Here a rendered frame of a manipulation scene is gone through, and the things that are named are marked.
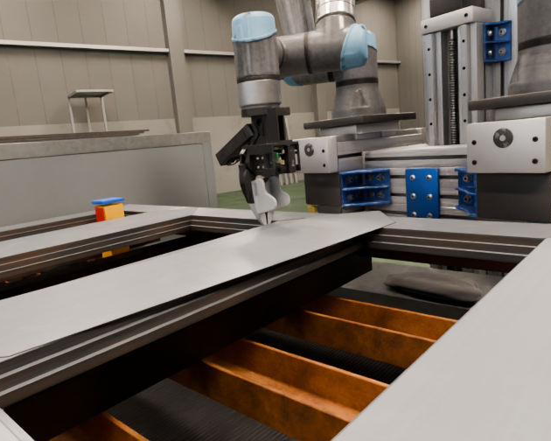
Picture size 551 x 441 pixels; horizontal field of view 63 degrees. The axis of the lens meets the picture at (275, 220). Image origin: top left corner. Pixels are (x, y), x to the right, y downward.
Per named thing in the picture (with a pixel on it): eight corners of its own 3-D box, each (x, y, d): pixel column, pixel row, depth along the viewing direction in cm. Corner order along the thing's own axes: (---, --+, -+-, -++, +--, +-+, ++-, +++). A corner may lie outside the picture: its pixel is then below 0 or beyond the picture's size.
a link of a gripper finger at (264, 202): (274, 232, 79) (268, 178, 77) (249, 229, 83) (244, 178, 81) (285, 227, 81) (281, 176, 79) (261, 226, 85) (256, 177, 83)
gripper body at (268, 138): (274, 179, 76) (267, 105, 73) (238, 179, 81) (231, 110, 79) (302, 174, 81) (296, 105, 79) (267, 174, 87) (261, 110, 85)
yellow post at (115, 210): (115, 281, 116) (104, 206, 112) (106, 278, 119) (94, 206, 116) (133, 275, 119) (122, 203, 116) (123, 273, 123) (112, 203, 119)
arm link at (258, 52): (281, 17, 80) (268, 5, 72) (286, 82, 82) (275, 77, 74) (239, 24, 82) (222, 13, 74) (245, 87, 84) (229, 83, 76)
